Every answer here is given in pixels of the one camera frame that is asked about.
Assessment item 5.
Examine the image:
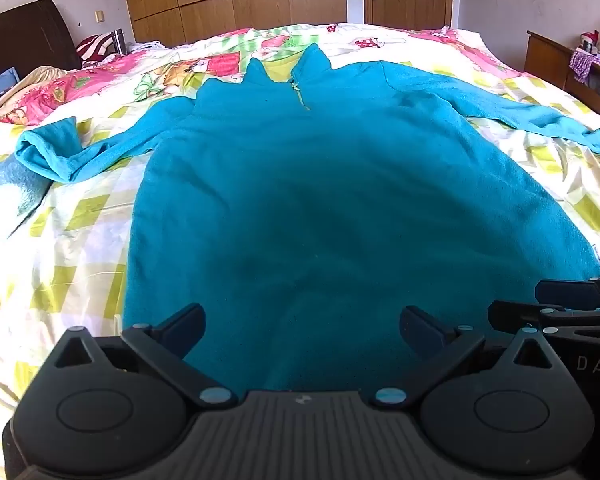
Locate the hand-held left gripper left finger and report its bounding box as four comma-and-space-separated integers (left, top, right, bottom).
45, 302, 233, 408

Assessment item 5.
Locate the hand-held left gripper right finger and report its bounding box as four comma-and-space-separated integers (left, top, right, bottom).
370, 305, 563, 408

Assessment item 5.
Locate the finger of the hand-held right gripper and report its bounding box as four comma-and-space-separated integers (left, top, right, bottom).
535, 274, 600, 311
487, 300, 600, 341

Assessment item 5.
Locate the teal fleece sweater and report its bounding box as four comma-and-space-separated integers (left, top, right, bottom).
14, 42, 600, 396

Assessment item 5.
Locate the green checkered bed sheet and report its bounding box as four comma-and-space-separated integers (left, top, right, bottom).
0, 27, 600, 480

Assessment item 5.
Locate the teal fuzzy towel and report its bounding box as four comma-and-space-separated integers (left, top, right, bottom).
0, 162, 53, 241

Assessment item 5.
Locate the purple patterned cloth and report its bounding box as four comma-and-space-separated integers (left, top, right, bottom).
569, 49, 600, 84

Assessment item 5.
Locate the wooden side cabinet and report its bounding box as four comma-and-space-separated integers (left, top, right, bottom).
524, 30, 600, 126

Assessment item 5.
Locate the cartoon printed quilt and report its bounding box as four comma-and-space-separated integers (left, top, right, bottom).
0, 22, 528, 128

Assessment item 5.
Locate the white crumpled cloth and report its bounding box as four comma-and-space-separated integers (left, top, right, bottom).
127, 40, 173, 53

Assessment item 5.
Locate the red white striped cloth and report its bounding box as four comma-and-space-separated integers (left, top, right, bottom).
75, 34, 118, 63

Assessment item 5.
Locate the dark wooden headboard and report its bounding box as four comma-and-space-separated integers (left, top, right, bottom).
0, 0, 83, 88

